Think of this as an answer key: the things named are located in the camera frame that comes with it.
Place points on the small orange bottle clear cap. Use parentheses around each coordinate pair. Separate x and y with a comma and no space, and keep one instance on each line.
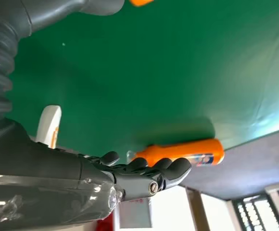
(178,151)

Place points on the brown post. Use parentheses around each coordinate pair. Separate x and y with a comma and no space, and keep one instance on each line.
(198,210)

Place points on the red white sign board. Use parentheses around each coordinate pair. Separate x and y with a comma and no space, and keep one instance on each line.
(134,213)

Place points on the white tube bottle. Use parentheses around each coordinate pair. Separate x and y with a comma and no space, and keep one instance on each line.
(48,126)

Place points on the green table mat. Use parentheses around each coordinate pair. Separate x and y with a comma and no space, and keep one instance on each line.
(154,63)

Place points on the window grille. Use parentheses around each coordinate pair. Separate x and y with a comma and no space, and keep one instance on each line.
(261,213)

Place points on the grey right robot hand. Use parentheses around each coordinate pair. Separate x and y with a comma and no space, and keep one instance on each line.
(45,169)

